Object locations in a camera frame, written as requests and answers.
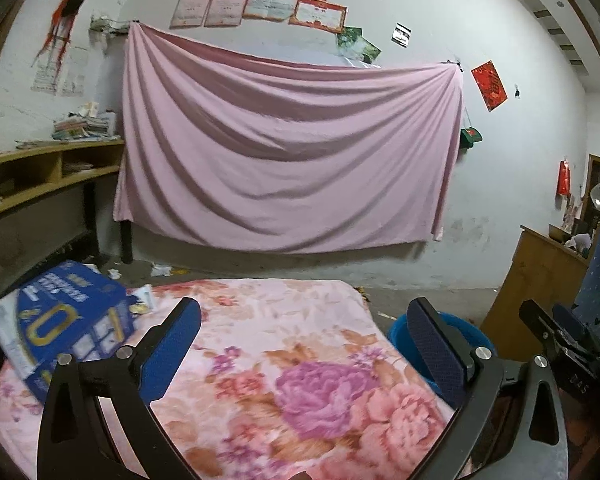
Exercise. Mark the blue and white carton box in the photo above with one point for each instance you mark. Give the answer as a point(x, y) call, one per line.
point(65, 310)

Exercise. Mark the stack of books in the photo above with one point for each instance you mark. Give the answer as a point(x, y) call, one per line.
point(85, 122)

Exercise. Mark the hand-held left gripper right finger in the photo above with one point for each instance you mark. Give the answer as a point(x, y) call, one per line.
point(432, 355)

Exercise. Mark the wooden framed shelf unit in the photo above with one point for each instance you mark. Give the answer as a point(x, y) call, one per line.
point(592, 170)

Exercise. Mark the wooden desk with shelves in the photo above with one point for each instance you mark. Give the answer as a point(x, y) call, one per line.
point(35, 172)

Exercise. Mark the white plastic bag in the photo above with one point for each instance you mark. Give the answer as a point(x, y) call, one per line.
point(599, 197)

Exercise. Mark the small black wall hanging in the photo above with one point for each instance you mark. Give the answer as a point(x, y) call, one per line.
point(516, 92)

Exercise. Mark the blue plastic bucket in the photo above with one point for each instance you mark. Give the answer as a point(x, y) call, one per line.
point(400, 335)

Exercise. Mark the red tassel decoration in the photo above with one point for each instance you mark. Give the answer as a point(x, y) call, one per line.
point(65, 10)

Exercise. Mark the green photo poster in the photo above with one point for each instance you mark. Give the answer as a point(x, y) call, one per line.
point(359, 45)

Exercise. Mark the crumpled white paper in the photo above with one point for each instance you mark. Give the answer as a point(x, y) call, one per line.
point(161, 270)
point(113, 274)

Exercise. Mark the black and white picture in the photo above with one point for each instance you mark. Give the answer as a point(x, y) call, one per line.
point(401, 35)

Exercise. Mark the clutter of small items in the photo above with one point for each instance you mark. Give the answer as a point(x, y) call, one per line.
point(575, 242)

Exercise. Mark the green cap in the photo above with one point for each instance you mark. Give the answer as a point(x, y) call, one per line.
point(471, 139)

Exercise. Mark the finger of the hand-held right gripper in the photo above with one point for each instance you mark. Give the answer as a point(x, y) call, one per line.
point(570, 327)
point(540, 327)

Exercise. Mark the crumpled paper bundle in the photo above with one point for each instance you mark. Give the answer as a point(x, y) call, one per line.
point(107, 25)

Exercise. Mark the red hanging decoration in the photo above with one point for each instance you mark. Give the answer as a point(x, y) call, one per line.
point(563, 177)

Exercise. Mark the pink hanging sheet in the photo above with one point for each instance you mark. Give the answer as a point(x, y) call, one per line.
point(290, 160)

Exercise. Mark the white paper packet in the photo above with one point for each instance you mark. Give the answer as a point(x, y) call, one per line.
point(142, 297)

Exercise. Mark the white wall calendar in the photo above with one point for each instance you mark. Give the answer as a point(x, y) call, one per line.
point(60, 72)

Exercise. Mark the floral pink blanket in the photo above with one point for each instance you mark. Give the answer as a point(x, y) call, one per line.
point(290, 350)

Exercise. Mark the red wall poster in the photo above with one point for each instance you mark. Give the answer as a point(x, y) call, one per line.
point(490, 85)

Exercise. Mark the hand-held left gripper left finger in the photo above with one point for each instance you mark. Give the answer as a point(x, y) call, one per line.
point(172, 355)

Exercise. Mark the wooden cabinet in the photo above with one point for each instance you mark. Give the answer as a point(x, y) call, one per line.
point(530, 290)

